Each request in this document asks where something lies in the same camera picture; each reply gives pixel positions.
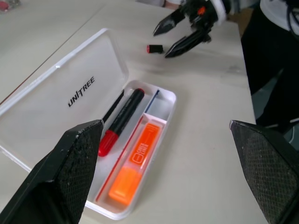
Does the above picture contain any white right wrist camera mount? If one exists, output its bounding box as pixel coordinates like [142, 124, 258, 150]
[209, 0, 229, 24]

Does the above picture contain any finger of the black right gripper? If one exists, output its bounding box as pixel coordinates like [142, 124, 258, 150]
[153, 6, 188, 37]
[164, 27, 212, 59]

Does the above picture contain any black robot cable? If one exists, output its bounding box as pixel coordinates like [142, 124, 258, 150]
[285, 0, 299, 32]

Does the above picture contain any red and black marker cap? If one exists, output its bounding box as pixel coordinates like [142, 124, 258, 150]
[146, 44, 164, 55]

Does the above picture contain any red and grey clutter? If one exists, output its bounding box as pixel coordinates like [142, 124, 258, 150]
[0, 0, 22, 14]

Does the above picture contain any black marker with red cap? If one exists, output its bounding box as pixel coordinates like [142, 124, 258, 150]
[97, 88, 145, 157]

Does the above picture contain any silver robot torso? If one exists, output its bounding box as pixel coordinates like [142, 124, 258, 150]
[260, 0, 299, 35]

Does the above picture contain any white plastic pencil case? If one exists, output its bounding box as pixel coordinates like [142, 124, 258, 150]
[0, 28, 178, 221]

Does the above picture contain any dark robot lower body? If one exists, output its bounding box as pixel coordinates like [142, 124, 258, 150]
[240, 4, 299, 135]

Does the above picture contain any orange highlighter marker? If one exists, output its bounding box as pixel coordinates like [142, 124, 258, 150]
[108, 123, 163, 206]

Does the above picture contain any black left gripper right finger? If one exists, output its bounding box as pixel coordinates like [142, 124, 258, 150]
[229, 119, 299, 224]

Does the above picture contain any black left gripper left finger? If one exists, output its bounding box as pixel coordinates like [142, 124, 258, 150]
[0, 119, 105, 224]

